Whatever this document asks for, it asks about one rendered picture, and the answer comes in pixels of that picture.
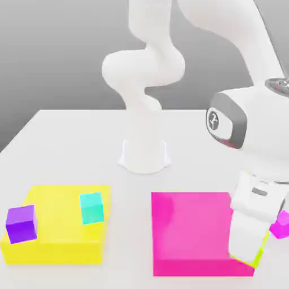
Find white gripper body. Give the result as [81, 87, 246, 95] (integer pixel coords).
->
[228, 170, 286, 265]

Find small lime cube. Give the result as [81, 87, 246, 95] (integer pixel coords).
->
[229, 230, 271, 269]

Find small magenta cube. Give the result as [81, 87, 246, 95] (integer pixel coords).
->
[268, 209, 289, 240]

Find small cyan cube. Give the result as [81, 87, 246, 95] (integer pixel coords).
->
[80, 192, 105, 225]

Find small purple cube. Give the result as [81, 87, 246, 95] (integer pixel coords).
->
[5, 204, 38, 245]

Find large pink box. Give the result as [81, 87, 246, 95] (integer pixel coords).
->
[151, 191, 256, 277]

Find large yellow box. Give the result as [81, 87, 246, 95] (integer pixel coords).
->
[0, 185, 111, 265]

